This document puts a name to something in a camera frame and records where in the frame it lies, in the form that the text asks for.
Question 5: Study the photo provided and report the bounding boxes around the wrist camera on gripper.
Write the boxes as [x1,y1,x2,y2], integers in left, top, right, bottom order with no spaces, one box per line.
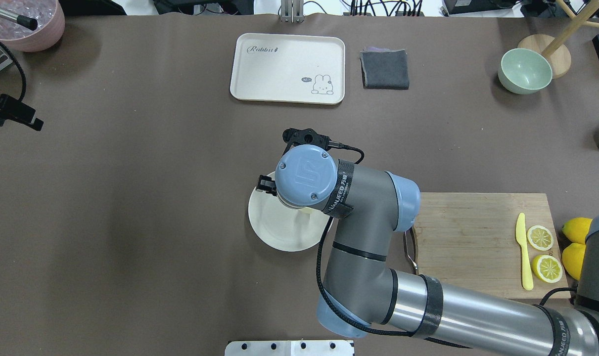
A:
[0,94,44,131]

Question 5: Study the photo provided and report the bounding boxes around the round beige plate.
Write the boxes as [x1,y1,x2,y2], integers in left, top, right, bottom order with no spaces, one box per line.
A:
[248,189,329,252]

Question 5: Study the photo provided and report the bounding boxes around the lemon half near bun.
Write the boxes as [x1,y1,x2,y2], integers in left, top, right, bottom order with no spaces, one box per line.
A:
[527,225,555,252]

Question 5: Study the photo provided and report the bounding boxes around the aluminium frame post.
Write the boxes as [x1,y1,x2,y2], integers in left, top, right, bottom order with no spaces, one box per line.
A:
[279,0,305,23]

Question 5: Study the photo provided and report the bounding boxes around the mint green bowl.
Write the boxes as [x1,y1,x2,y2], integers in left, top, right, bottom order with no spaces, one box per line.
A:
[497,48,554,95]

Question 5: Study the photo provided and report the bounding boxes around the yellow plastic knife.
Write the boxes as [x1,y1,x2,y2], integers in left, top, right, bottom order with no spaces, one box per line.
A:
[515,212,534,291]

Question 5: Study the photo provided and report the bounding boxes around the beige rabbit tray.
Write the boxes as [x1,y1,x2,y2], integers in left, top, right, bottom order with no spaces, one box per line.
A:
[230,33,345,104]

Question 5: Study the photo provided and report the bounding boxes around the wooden cutting board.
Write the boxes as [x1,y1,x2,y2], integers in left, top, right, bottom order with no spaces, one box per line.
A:
[410,192,568,300]

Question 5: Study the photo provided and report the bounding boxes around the whole lemon left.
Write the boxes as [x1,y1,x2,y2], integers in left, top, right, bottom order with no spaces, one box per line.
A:
[561,217,593,245]

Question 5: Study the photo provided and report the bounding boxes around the lemon half far side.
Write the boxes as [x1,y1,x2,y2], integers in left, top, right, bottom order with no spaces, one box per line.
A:
[531,255,564,283]

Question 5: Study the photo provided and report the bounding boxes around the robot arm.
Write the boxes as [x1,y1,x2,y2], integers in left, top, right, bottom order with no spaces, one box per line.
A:
[255,145,599,356]

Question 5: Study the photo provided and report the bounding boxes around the metal muddler black tip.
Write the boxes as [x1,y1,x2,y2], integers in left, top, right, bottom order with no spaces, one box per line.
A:
[0,7,39,30]

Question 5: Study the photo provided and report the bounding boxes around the whole lemon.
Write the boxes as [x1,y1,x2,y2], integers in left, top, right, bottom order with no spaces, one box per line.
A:
[561,217,593,245]
[561,243,586,281]

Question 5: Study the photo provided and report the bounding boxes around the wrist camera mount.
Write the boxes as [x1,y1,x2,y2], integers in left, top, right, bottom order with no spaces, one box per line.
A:
[282,128,347,155]

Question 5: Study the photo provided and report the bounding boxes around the grey folded cloth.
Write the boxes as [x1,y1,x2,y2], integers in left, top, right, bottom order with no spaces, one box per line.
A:
[360,47,410,90]

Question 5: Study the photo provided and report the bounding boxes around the pink bowl with ice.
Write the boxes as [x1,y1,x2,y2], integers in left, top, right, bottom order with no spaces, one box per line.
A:
[0,0,65,52]

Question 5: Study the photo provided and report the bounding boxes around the whole lemon right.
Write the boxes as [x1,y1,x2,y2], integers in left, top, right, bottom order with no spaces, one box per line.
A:
[561,243,586,281]

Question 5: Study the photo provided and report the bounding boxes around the wooden mug tree stand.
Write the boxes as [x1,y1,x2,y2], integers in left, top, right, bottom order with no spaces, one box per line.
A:
[518,0,599,79]

